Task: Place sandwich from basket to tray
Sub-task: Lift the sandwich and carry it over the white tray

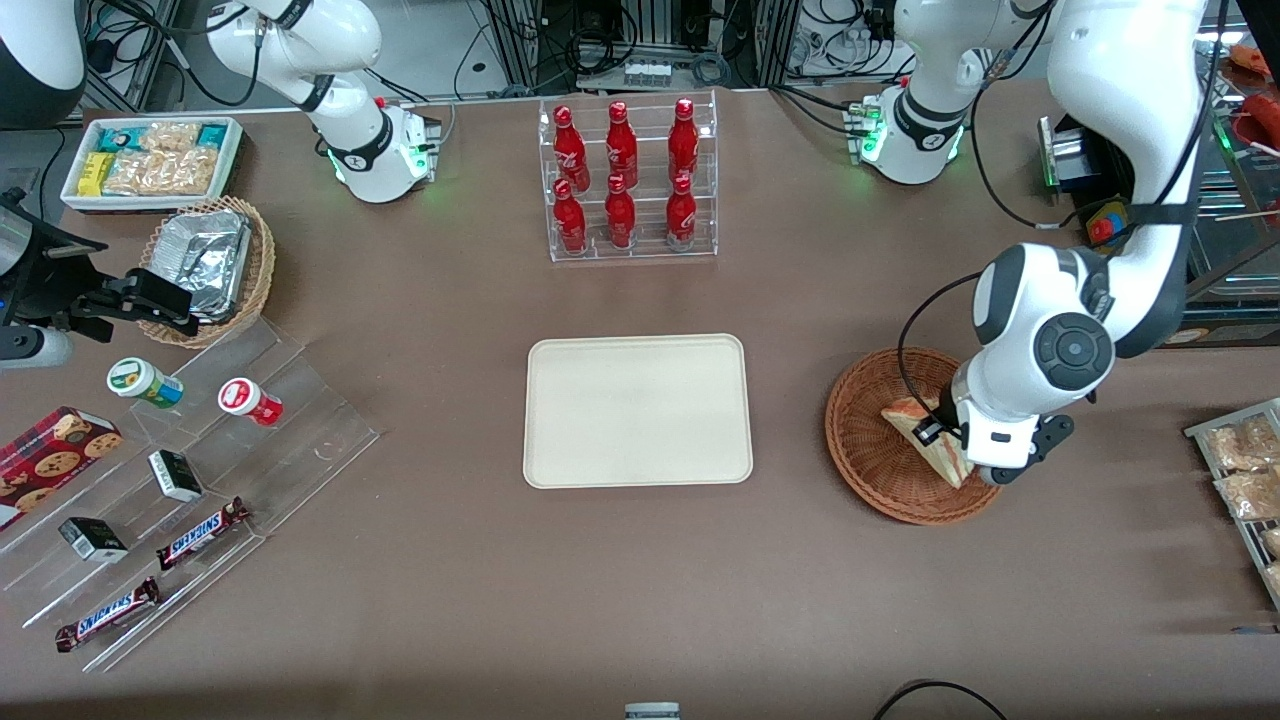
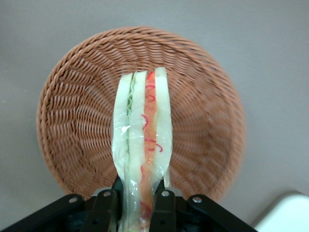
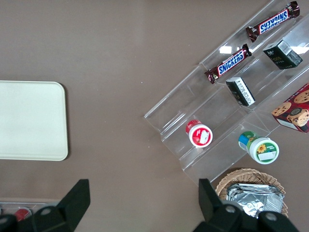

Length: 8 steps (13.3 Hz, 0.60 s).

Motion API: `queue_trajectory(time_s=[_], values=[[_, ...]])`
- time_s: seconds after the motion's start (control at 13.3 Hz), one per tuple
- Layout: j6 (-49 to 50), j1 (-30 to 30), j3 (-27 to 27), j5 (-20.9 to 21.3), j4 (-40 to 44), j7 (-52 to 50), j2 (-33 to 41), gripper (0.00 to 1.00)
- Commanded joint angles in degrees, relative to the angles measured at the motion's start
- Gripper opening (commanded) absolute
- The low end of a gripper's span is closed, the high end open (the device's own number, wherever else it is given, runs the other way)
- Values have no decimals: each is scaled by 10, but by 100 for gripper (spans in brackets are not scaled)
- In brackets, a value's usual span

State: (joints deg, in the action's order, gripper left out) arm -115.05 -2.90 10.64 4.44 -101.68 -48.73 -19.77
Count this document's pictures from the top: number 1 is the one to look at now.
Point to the yellow snack packet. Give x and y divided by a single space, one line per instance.
95 173

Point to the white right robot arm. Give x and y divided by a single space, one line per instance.
350 100

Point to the red orange cloth item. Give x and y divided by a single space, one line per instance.
1262 115

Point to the green lid snack cup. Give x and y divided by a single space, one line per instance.
135 380

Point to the silver box with green light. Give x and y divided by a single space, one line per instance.
1060 160

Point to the round brown wicker basket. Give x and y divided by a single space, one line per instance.
865 460

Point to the small black box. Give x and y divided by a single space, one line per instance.
93 540
175 476

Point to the white power strip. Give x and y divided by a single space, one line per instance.
648 73

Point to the grey labelled device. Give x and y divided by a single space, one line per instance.
652 712

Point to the Snickers bar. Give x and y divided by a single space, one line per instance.
108 614
200 535

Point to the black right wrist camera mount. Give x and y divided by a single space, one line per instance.
50 270

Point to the clear acrylic bottle rack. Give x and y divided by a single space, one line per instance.
650 130

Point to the aluminium foil container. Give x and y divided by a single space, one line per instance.
205 260

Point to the red soda bottle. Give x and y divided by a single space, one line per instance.
683 145
570 150
620 218
570 222
681 218
621 150

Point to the clear acrylic step display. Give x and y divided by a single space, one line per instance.
300 440

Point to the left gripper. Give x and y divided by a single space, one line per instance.
946 425

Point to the oval tan wicker basket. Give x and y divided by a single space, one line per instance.
262 270

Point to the red lid snack cup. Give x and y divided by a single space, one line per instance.
245 400

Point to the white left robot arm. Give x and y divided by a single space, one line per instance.
1100 60

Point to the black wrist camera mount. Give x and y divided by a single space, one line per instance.
1052 435
50 270

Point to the cream rectangular tray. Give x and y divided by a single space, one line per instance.
638 410

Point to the red chocolate cookie box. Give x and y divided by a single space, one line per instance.
50 460

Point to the red emergency stop button box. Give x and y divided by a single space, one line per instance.
1100 228

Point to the clear bag of snacks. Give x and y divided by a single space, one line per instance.
1245 443
1272 543
1250 495

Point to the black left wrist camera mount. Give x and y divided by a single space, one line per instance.
1052 435

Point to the triangular sandwich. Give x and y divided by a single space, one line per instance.
950 462

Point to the clear rice cracker bag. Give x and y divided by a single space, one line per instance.
168 138
165 172

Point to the teal snack packet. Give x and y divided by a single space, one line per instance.
118 138
212 135

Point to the white rectangular snack bin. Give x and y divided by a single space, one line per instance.
232 150

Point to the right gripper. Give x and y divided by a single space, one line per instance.
62 283

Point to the black food warmer cabinet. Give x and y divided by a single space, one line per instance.
1100 165

